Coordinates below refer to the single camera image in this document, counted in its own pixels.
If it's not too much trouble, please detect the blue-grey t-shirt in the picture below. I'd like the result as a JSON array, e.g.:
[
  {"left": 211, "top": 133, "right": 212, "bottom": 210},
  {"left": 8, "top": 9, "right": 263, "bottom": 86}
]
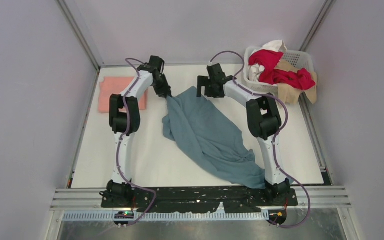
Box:
[{"left": 162, "top": 87, "right": 266, "bottom": 189}]

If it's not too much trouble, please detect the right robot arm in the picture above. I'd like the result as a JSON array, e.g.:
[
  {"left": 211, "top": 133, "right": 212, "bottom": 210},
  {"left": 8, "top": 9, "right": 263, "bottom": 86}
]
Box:
[{"left": 197, "top": 63, "right": 291, "bottom": 205}]

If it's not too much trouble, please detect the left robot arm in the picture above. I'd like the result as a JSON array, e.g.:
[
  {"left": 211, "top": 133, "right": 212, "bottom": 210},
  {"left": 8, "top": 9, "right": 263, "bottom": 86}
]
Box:
[{"left": 100, "top": 55, "right": 172, "bottom": 208}]

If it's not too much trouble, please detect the white t-shirt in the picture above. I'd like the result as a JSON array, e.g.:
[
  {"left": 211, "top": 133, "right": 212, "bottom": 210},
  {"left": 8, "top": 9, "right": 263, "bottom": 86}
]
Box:
[{"left": 247, "top": 40, "right": 288, "bottom": 85}]

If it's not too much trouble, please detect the folded pink t-shirt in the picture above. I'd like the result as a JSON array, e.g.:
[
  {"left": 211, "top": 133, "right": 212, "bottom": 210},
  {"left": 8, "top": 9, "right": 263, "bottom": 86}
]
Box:
[{"left": 98, "top": 76, "right": 135, "bottom": 114}]

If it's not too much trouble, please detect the beige t-shirt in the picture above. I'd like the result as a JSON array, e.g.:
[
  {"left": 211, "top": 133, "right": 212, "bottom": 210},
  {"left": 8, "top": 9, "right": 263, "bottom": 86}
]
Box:
[{"left": 274, "top": 60, "right": 318, "bottom": 104}]

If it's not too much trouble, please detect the white laundry basket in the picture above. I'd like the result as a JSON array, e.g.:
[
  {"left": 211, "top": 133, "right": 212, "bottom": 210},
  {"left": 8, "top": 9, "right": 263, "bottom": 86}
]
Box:
[{"left": 242, "top": 46, "right": 314, "bottom": 95}]

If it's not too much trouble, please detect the red t-shirt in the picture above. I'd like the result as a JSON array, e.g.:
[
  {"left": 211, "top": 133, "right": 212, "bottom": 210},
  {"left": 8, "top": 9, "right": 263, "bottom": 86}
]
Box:
[{"left": 248, "top": 49, "right": 316, "bottom": 91}]

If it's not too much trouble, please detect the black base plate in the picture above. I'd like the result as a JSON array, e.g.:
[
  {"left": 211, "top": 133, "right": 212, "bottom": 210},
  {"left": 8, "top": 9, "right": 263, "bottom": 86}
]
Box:
[{"left": 99, "top": 183, "right": 298, "bottom": 214}]

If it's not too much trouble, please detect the white slotted cable duct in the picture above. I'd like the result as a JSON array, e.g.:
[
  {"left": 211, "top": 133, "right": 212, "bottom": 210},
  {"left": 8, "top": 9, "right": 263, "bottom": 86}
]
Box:
[{"left": 62, "top": 210, "right": 269, "bottom": 222}]

